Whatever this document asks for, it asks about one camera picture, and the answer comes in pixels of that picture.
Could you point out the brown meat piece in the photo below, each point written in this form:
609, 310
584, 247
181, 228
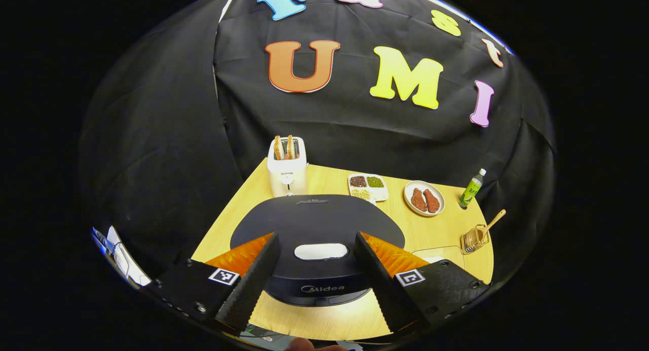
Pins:
432, 201
419, 200

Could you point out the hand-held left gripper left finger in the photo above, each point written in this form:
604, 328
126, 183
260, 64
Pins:
251, 285

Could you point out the white divided bean dish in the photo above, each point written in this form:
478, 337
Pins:
368, 188

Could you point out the white round plate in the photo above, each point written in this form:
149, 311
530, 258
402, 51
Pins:
409, 201

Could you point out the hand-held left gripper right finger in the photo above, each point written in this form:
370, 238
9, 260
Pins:
383, 285

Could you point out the white side table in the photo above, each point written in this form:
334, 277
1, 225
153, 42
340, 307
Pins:
129, 267

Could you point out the toast slice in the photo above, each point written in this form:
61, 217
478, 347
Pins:
278, 148
290, 147

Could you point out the clear chopstick holder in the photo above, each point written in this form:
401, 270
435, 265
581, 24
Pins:
474, 241

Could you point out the wooden spoon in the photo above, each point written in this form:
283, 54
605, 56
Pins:
494, 221

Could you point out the green drink bottle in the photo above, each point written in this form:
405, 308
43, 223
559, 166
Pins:
471, 189

